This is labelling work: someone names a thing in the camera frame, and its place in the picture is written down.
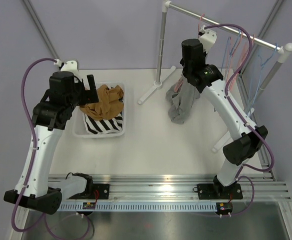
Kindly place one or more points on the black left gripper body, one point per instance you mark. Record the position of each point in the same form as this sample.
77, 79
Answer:
79, 97

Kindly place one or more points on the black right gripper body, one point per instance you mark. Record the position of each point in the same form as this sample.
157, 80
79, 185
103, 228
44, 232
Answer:
185, 70

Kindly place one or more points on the mustard brown tank top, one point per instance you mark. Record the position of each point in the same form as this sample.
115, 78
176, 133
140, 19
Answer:
110, 104

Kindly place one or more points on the black white striped tank top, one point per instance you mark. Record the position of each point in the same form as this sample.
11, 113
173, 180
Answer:
103, 127

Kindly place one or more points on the grey tank top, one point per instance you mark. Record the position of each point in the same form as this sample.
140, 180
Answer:
181, 103

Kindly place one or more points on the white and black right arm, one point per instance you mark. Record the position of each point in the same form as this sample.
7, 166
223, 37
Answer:
246, 136

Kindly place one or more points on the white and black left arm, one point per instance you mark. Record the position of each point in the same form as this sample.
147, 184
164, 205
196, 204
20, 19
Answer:
32, 190

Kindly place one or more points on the white plastic basket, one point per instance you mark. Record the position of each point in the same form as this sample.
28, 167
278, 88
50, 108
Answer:
78, 124

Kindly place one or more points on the grey metal clothes rack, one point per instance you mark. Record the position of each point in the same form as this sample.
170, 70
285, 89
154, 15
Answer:
283, 51

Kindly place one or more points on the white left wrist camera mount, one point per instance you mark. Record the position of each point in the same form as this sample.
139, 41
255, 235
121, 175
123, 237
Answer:
68, 66

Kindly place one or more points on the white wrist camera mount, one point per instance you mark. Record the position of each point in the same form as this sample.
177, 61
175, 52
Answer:
207, 37
68, 66

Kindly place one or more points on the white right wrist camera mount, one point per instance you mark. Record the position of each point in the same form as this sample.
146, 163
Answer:
207, 37

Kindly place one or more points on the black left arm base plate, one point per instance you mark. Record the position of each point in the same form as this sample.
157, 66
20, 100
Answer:
97, 190

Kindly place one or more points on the aluminium mounting rail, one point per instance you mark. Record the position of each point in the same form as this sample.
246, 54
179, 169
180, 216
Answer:
180, 187

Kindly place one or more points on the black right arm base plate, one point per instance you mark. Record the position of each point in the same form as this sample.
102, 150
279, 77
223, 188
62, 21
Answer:
211, 191

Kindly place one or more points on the white slotted cable duct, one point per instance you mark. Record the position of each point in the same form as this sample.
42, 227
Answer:
104, 206

